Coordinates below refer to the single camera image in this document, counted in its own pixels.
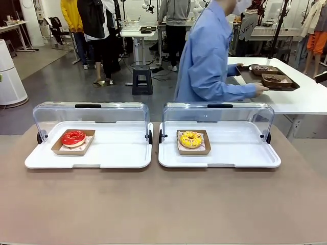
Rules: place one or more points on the person's left hand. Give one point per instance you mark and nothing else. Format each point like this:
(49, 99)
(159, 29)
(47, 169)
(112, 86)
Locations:
(239, 65)

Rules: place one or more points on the person's right hand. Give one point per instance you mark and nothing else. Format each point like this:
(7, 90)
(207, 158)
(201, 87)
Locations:
(260, 89)

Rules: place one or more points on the dark brown serving tray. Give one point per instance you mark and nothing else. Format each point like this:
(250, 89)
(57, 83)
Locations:
(251, 77)

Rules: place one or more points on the chocolate donut with nut crumbs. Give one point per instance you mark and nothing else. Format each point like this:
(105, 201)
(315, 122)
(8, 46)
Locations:
(272, 78)

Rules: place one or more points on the brown cardboard donut box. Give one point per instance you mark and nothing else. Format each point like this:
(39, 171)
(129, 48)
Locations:
(69, 152)
(277, 84)
(274, 71)
(194, 152)

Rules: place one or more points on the chocolate donut with colourful sprinkles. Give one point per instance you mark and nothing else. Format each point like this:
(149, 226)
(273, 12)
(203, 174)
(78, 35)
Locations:
(263, 68)

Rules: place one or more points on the person's right forearm blue sleeve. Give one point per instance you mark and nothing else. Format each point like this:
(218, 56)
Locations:
(237, 93)

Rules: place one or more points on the person's left forearm blue sleeve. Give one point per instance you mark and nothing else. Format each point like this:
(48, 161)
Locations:
(231, 69)

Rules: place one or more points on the person in blue shirt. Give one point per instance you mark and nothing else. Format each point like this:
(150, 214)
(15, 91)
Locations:
(204, 51)

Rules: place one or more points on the person in grey hoodie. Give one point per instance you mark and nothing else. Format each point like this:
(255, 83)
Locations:
(176, 12)

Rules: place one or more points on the yellow glazed donut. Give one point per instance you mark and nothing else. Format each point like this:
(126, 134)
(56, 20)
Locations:
(184, 140)

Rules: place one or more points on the person in black jacket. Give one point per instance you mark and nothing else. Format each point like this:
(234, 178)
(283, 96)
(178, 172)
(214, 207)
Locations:
(94, 20)

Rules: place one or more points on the person in yellow hoodie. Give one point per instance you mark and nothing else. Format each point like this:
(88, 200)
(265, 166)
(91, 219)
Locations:
(71, 15)

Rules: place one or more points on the red glazed donut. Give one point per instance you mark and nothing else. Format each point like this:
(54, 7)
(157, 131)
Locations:
(67, 139)

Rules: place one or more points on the large white table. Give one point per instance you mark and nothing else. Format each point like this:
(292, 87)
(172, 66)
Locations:
(293, 102)

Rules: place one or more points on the clear plastic display lid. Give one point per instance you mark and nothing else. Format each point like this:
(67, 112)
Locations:
(115, 112)
(230, 113)

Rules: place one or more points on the long white workbench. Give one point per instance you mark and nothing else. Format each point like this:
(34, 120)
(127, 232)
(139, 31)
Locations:
(268, 32)

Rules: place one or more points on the black tripod stand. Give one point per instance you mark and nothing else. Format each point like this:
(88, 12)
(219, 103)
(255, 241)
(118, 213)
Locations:
(277, 35)

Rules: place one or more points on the black lid hinge knob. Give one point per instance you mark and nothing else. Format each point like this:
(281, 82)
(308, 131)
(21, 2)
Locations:
(160, 137)
(268, 137)
(39, 137)
(151, 137)

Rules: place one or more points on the black angled device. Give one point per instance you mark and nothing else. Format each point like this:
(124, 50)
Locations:
(322, 77)

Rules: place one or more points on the white plastic display tray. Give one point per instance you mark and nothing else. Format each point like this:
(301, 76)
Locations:
(115, 153)
(237, 150)

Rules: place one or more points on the black plastic step stool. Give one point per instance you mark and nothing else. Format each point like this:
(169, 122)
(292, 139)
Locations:
(142, 76)

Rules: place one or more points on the dark tray on desk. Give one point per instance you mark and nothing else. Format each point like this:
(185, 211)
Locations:
(148, 30)

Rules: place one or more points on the white height-adjustable desk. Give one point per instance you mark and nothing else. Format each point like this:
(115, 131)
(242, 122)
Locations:
(135, 34)

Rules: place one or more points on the black folding chair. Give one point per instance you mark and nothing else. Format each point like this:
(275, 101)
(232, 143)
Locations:
(55, 28)

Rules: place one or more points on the white cylindrical air purifier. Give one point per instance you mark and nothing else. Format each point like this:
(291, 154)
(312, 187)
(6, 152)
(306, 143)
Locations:
(10, 76)

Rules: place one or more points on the light wooden side table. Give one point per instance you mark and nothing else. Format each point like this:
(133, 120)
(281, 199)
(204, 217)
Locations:
(12, 24)

